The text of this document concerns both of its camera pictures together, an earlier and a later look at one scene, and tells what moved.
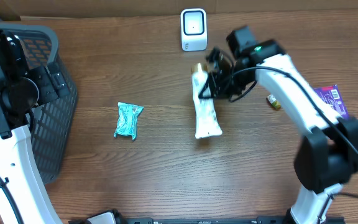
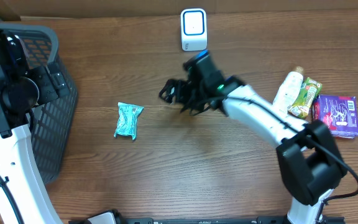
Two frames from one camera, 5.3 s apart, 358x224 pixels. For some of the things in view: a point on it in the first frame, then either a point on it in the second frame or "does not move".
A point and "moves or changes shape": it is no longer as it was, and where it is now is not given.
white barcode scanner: x=194 y=29 does not move
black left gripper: x=42 y=79 does not move
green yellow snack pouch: x=273 y=102 moves or changes shape
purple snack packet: x=332 y=93 moves or changes shape
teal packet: x=127 y=121 does not move
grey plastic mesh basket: x=53 y=121 does not move
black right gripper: x=220 y=89 -> x=183 y=85
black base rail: x=217 y=220 does not move
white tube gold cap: x=207 y=123 moves or changes shape
